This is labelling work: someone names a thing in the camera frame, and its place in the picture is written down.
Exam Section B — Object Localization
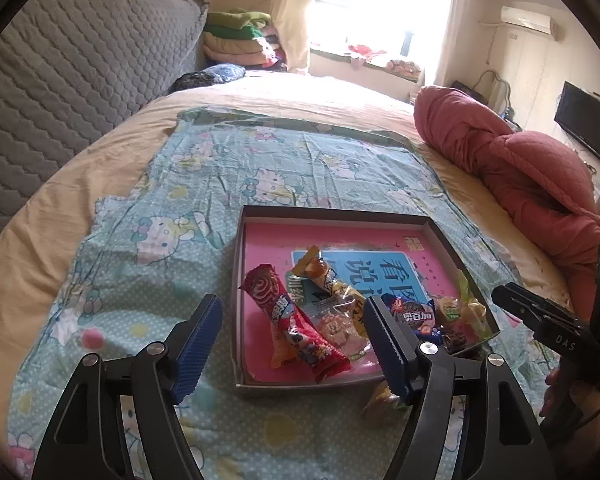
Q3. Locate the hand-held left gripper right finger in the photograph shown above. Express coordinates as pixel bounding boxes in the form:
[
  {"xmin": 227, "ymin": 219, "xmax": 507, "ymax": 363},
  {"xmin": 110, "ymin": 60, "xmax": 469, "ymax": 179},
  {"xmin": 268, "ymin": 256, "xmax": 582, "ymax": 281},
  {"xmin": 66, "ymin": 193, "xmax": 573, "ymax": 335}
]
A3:
[{"xmin": 364, "ymin": 294, "xmax": 558, "ymax": 480}]

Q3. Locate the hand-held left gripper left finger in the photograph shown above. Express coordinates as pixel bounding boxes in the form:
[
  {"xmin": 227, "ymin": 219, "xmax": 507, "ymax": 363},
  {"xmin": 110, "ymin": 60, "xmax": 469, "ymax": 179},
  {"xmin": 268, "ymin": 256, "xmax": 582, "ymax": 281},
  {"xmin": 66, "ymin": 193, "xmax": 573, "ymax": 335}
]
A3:
[{"xmin": 32, "ymin": 294, "xmax": 224, "ymax": 480}]

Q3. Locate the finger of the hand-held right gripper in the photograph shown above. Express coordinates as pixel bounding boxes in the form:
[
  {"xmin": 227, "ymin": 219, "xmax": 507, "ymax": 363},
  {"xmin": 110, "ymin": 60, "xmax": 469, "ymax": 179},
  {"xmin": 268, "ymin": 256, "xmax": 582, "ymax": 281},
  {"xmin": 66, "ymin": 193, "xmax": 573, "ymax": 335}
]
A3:
[{"xmin": 491, "ymin": 282, "xmax": 581, "ymax": 348}]

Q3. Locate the blue snack packet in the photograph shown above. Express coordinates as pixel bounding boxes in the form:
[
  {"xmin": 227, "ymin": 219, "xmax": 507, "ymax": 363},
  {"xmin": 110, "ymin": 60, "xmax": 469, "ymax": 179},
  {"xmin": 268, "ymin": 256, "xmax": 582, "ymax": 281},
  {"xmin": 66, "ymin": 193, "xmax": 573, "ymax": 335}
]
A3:
[{"xmin": 382, "ymin": 294, "xmax": 443, "ymax": 343}]

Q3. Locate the shallow dark cardboard box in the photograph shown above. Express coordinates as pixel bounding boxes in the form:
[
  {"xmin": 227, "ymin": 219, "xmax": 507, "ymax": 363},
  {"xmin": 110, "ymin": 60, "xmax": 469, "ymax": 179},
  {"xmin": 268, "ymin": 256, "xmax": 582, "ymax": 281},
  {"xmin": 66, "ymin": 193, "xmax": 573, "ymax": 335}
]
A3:
[{"xmin": 229, "ymin": 205, "xmax": 502, "ymax": 392}]

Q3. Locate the clear packet with red candy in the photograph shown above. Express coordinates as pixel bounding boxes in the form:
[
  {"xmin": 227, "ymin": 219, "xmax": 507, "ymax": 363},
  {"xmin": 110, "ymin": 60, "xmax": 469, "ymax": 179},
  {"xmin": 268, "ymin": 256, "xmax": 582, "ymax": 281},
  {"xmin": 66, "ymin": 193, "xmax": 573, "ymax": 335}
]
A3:
[{"xmin": 300, "ymin": 295, "xmax": 376, "ymax": 361}]

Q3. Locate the clear packet with yellow cake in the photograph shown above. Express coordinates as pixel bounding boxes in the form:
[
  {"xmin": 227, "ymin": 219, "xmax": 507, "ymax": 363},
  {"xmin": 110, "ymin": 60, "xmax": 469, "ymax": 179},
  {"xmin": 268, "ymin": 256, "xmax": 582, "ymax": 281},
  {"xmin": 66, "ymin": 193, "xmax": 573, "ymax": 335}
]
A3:
[{"xmin": 360, "ymin": 380, "xmax": 416, "ymax": 426}]

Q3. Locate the green and yellow snack packet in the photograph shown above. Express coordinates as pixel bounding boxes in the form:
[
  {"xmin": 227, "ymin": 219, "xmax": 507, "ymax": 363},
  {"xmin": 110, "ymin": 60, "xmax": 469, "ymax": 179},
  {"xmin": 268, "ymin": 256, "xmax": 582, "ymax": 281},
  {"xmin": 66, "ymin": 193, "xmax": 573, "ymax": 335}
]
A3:
[{"xmin": 432, "ymin": 270, "xmax": 496, "ymax": 348}]

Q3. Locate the orange snack packet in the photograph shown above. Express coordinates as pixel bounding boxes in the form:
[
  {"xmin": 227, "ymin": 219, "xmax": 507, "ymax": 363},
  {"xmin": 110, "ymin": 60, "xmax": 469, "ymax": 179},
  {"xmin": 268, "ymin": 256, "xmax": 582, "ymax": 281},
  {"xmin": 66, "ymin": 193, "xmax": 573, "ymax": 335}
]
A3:
[{"xmin": 269, "ymin": 325, "xmax": 306, "ymax": 370}]

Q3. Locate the red snack packet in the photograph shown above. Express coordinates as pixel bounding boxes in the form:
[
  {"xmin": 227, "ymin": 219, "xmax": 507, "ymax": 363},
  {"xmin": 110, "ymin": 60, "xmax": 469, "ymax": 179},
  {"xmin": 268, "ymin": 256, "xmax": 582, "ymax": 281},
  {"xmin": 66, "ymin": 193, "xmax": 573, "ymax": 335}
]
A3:
[{"xmin": 240, "ymin": 264, "xmax": 352, "ymax": 386}]

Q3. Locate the person's right hand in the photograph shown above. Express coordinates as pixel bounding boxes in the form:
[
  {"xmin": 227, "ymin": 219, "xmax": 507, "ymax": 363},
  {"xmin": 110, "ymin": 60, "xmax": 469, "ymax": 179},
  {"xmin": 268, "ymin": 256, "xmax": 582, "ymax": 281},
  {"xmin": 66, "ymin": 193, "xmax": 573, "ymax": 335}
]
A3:
[{"xmin": 544, "ymin": 367, "xmax": 573, "ymax": 413}]

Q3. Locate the pink book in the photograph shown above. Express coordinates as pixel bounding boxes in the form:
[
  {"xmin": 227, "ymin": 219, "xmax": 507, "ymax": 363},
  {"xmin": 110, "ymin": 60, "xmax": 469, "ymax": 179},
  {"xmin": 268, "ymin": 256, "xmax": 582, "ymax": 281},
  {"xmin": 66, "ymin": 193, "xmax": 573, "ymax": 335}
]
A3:
[{"xmin": 242, "ymin": 222, "xmax": 463, "ymax": 386}]

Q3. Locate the pink quilt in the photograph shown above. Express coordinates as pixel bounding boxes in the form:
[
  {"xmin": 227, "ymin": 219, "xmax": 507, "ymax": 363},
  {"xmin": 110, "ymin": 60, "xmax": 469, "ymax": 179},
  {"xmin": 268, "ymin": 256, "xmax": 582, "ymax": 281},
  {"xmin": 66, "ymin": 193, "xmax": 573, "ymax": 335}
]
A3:
[{"xmin": 414, "ymin": 86, "xmax": 600, "ymax": 281}]

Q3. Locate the printed cartoon blanket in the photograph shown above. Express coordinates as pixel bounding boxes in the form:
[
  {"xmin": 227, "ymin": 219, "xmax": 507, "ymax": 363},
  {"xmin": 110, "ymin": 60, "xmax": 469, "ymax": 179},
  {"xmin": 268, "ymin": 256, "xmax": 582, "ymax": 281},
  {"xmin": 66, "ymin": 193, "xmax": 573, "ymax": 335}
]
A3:
[{"xmin": 7, "ymin": 107, "xmax": 571, "ymax": 480}]

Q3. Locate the black television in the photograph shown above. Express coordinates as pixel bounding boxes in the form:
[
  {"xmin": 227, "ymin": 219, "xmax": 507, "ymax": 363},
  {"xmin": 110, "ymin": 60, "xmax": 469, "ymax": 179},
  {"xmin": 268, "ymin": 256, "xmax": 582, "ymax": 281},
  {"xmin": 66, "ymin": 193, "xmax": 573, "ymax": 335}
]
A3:
[{"xmin": 554, "ymin": 81, "xmax": 600, "ymax": 165}]

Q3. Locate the beige bed sheet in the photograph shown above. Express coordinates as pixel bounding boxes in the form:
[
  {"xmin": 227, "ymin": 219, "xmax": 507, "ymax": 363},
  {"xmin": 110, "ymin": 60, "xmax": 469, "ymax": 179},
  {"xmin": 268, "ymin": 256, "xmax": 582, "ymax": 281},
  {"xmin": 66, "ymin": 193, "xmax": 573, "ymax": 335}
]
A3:
[{"xmin": 0, "ymin": 72, "xmax": 576, "ymax": 391}]

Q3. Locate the pink patterned cloth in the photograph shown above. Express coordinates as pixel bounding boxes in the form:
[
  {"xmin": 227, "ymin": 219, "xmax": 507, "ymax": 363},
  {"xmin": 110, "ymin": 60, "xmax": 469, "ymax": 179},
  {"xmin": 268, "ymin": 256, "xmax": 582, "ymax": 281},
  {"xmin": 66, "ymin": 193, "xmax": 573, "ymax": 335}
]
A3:
[{"xmin": 387, "ymin": 59, "xmax": 423, "ymax": 79}]

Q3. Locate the dark blue cloth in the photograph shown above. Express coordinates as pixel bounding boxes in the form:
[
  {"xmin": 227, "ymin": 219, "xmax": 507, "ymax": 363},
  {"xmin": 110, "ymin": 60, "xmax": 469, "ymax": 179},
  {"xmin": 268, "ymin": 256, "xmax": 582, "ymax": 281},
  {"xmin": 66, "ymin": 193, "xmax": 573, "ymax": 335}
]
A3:
[{"xmin": 170, "ymin": 62, "xmax": 246, "ymax": 93}]

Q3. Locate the white air conditioner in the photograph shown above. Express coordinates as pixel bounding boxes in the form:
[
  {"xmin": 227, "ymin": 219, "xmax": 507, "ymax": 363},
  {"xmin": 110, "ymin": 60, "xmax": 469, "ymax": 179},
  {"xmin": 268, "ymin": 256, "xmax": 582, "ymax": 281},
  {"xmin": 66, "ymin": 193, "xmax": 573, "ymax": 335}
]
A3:
[{"xmin": 500, "ymin": 6, "xmax": 553, "ymax": 36}]

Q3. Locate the pink folded blanket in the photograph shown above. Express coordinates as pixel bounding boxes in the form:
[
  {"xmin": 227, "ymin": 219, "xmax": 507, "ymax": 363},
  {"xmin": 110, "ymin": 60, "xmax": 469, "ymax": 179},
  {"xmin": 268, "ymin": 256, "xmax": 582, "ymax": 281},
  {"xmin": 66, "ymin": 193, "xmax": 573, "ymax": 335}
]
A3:
[{"xmin": 204, "ymin": 50, "xmax": 273, "ymax": 68}]

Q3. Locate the cream curtain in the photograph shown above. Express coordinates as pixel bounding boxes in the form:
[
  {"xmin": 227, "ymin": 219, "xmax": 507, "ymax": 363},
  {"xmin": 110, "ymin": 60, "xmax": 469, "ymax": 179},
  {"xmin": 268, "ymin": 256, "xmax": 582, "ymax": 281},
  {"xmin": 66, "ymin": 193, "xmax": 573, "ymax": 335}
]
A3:
[
  {"xmin": 422, "ymin": 0, "xmax": 481, "ymax": 88},
  {"xmin": 272, "ymin": 0, "xmax": 321, "ymax": 76}
]

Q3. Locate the red cloth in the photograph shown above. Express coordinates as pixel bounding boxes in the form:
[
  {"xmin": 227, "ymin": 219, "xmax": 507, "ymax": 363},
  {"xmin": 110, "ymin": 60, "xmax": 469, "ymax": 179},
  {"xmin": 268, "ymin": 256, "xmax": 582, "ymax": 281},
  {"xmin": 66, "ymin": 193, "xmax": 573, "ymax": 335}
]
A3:
[{"xmin": 347, "ymin": 44, "xmax": 388, "ymax": 61}]

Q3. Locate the beige folded blanket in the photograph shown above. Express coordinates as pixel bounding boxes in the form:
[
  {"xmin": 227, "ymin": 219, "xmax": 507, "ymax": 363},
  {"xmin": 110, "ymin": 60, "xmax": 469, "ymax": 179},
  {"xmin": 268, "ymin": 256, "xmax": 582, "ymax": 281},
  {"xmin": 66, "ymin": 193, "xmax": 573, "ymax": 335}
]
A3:
[{"xmin": 202, "ymin": 31, "xmax": 267, "ymax": 55}]

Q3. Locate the grey quilted headboard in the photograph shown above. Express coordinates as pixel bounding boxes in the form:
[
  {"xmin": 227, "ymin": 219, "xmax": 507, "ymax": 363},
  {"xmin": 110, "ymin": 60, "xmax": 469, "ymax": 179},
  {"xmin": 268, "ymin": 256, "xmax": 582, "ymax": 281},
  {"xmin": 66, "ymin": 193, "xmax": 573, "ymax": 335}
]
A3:
[{"xmin": 0, "ymin": 0, "xmax": 208, "ymax": 261}]

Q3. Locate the green folded blanket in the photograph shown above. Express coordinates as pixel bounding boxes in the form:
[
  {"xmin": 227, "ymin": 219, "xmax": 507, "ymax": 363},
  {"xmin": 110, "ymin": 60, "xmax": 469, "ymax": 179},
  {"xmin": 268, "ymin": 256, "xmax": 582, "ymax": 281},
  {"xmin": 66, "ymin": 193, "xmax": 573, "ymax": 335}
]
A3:
[{"xmin": 211, "ymin": 7, "xmax": 273, "ymax": 40}]

